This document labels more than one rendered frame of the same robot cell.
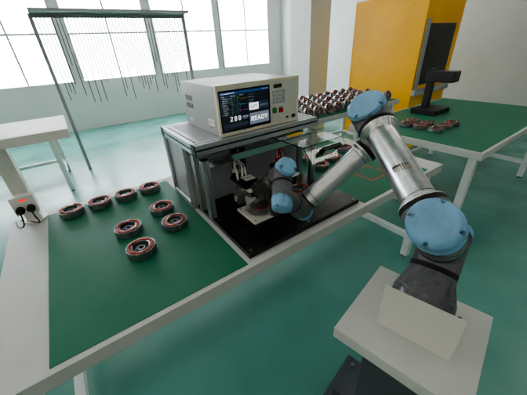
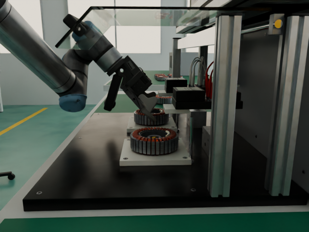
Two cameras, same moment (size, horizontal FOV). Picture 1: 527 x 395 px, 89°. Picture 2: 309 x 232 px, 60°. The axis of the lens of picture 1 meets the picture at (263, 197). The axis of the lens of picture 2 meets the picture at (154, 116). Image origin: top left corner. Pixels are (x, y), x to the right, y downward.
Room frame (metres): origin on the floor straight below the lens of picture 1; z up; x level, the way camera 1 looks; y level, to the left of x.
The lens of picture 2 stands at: (1.51, -0.68, 1.00)
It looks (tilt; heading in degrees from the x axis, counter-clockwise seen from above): 13 degrees down; 122
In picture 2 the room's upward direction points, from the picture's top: straight up
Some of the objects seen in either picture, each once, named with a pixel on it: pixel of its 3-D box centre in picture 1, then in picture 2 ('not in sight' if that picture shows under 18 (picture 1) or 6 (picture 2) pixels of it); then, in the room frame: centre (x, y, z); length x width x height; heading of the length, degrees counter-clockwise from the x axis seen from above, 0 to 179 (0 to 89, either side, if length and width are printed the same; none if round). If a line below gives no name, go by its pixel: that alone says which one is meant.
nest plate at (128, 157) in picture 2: not in sight; (154, 150); (1.20, -0.18, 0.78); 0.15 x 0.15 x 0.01; 34
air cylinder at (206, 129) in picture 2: not in sight; (215, 140); (1.32, -0.10, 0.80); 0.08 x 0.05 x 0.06; 124
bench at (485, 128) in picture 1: (445, 153); not in sight; (2.63, -1.93, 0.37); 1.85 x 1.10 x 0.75; 124
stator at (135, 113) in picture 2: (259, 206); (151, 116); (1.06, 0.02, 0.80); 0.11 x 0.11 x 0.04
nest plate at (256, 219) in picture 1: (259, 211); (151, 123); (1.06, 0.02, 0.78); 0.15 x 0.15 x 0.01; 34
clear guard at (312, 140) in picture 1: (306, 143); (158, 33); (1.24, -0.22, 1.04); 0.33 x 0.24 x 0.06; 34
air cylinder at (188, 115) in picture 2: (242, 195); (196, 117); (1.18, 0.10, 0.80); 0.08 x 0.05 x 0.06; 124
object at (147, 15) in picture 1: (136, 91); not in sight; (4.23, 1.77, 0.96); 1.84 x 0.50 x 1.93; 124
